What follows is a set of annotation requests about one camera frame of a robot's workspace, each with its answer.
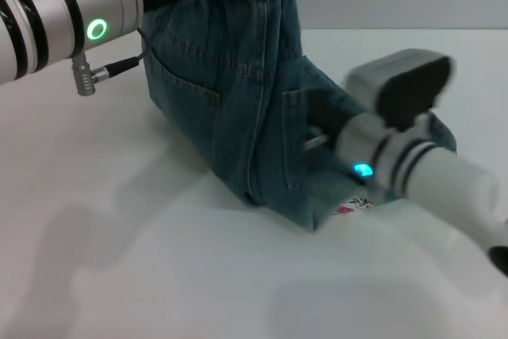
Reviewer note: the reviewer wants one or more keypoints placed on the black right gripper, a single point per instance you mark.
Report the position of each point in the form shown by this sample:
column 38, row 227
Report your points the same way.
column 331, row 110

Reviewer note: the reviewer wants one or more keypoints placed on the blue denim shorts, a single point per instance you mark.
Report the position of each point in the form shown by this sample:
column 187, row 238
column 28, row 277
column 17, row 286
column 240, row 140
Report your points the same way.
column 222, row 77

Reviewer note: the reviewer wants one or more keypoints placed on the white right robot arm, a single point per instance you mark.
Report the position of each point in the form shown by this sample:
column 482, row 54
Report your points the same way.
column 436, row 172

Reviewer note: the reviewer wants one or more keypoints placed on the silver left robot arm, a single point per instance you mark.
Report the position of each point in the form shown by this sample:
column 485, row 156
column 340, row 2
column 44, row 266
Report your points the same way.
column 47, row 5

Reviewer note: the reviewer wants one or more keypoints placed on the right wrist camera housing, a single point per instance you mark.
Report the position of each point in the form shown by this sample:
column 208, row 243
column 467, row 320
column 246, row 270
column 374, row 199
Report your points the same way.
column 405, row 93

